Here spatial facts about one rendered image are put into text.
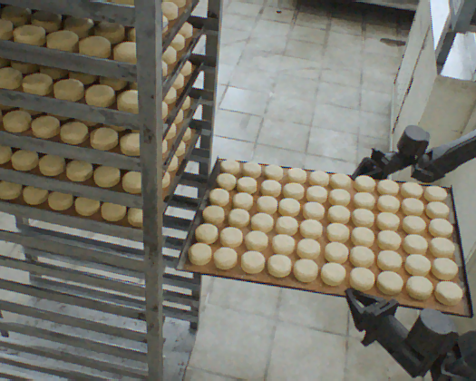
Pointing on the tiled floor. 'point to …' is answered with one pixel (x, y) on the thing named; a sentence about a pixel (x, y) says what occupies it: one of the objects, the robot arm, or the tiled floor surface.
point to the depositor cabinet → (432, 85)
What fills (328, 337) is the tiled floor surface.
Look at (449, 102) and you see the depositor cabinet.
